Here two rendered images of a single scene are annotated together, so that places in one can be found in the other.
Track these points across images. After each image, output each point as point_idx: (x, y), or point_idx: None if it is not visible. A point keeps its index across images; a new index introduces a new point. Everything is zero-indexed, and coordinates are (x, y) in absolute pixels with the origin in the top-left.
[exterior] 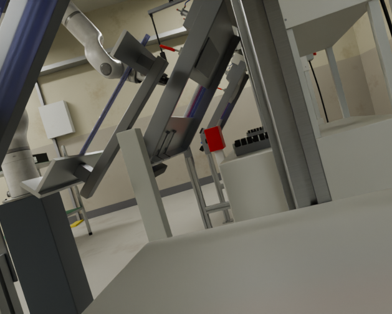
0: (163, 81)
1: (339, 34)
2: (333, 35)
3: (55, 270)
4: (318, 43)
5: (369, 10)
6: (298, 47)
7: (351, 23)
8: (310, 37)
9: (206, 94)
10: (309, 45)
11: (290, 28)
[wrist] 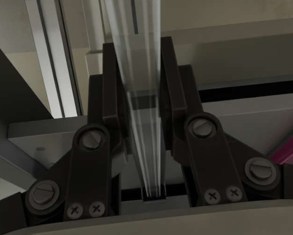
0: (30, 193)
1: (248, 23)
2: (245, 24)
3: None
4: (277, 23)
5: (106, 28)
6: (274, 27)
7: (196, 28)
8: (206, 33)
9: None
10: (275, 24)
11: (89, 51)
